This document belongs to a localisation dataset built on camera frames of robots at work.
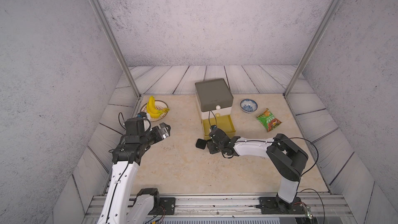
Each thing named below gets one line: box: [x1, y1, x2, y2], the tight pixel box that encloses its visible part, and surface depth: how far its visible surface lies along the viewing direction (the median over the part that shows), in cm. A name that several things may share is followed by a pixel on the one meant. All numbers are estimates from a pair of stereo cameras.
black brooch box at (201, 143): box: [195, 138, 208, 150], surface depth 96 cm
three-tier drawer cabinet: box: [194, 78, 236, 133], surface depth 96 cm
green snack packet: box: [256, 107, 283, 133], surface depth 103 cm
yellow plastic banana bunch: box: [146, 95, 170, 119], surface depth 107 cm
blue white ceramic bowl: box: [239, 98, 259, 114], surface depth 113 cm
